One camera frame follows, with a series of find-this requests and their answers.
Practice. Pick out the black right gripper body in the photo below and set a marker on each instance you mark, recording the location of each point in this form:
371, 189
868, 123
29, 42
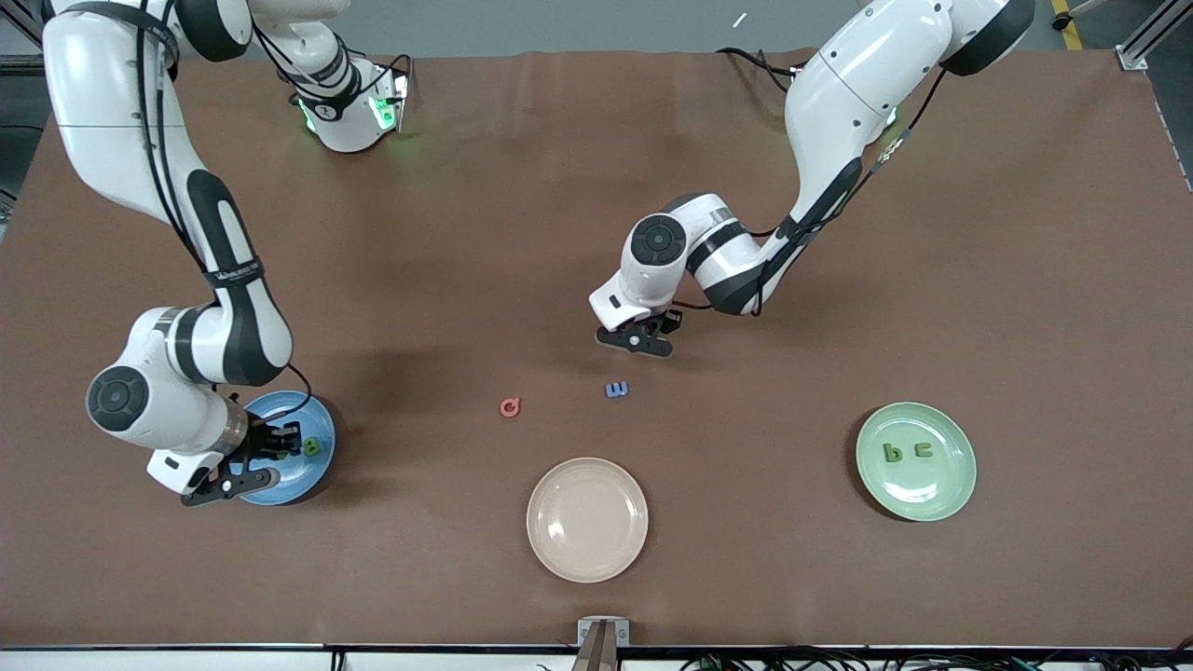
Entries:
262, 441

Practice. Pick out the green uppercase letter B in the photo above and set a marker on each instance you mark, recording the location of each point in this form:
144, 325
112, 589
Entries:
312, 446

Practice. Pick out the blue lowercase letter m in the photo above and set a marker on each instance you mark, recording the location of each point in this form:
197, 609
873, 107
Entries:
617, 389

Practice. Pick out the red uppercase letter Q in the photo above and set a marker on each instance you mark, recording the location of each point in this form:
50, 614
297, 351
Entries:
502, 407

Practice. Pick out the green lowercase letter b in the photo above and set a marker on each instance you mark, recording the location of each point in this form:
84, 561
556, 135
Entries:
886, 453

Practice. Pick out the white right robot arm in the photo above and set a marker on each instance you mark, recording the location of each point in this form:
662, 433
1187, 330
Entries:
89, 121

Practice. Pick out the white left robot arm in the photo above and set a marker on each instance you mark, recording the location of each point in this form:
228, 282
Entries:
839, 84

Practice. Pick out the blue plate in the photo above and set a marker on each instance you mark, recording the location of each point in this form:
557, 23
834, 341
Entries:
317, 415

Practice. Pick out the pale beige plate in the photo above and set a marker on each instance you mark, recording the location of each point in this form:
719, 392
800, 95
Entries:
587, 522

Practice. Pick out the green plate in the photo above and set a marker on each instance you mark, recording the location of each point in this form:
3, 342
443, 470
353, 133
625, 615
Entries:
932, 494

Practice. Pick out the brown table mat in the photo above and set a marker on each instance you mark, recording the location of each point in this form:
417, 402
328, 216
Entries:
596, 186

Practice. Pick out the grey leg with black caster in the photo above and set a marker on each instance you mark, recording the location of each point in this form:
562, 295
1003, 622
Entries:
1062, 20

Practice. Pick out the grey metal bracket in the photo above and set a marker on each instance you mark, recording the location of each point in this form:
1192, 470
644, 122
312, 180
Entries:
604, 638

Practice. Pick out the aluminium frame profile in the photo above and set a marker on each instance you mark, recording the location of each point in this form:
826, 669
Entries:
1139, 51

